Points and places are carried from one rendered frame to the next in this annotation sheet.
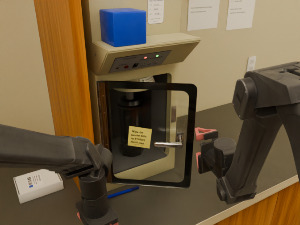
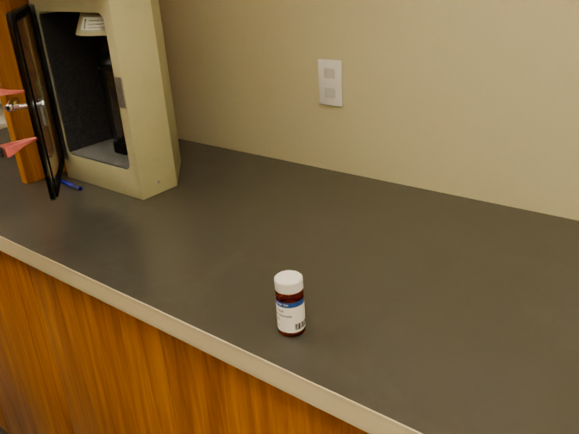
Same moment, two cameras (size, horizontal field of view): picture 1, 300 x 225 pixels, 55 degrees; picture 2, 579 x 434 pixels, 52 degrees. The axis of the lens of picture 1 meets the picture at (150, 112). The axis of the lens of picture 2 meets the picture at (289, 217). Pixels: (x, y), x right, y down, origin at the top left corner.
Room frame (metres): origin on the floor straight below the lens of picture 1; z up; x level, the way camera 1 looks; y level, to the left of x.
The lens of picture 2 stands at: (0.89, -1.47, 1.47)
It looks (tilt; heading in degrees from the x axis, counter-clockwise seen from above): 24 degrees down; 70
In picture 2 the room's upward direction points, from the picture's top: 4 degrees counter-clockwise
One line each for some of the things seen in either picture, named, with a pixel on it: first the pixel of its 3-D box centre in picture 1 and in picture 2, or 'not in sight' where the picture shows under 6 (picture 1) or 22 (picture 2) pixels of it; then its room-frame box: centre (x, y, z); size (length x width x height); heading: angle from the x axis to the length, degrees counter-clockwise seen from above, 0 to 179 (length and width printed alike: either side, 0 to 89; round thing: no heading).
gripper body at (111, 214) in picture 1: (95, 203); not in sight; (0.51, 0.13, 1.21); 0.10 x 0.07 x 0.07; 35
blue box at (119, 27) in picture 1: (122, 26); not in sight; (0.85, 0.08, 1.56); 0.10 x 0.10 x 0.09; 30
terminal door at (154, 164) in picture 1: (147, 138); (39, 99); (0.84, 0.01, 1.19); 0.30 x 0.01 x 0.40; 84
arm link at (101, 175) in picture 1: (93, 180); not in sight; (0.51, 0.13, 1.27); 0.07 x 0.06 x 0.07; 177
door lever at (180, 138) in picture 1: (169, 142); (20, 103); (0.80, -0.06, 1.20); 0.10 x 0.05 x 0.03; 84
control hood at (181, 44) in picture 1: (148, 55); not in sight; (0.89, 0.00, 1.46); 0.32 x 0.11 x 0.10; 120
